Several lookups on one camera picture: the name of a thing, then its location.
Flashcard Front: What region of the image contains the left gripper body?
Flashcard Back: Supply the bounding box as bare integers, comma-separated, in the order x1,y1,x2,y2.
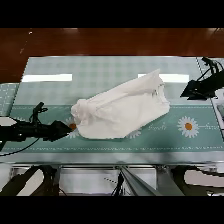
48,120,73,143

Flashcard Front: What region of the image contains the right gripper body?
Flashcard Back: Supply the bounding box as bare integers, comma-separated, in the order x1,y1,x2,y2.
179,79,215,101

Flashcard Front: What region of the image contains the white shirt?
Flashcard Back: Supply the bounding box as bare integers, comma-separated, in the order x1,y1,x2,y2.
70,68,171,140

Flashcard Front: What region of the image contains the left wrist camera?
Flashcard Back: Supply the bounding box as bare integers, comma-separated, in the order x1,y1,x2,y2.
29,101,49,125

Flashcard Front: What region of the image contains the black cable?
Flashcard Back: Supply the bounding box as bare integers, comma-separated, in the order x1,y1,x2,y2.
110,171,127,197
0,137,41,157

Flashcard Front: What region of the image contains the silver frame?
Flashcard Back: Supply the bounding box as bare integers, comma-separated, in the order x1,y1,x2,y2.
0,161,224,197

